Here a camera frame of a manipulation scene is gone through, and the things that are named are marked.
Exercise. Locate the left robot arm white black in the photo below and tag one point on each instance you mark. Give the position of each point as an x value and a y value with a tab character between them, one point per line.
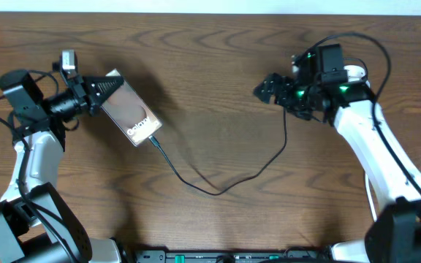
36	224

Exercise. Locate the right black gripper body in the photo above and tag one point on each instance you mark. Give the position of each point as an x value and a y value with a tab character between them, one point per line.
298	99

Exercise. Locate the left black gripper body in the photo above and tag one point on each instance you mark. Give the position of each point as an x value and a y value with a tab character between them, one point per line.
82	92

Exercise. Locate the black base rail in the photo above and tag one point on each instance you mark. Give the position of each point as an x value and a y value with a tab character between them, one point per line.
156	256

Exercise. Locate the white power strip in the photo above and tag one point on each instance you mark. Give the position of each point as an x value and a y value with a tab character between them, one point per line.
356	76

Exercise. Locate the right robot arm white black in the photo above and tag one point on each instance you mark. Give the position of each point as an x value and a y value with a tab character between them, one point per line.
390	175

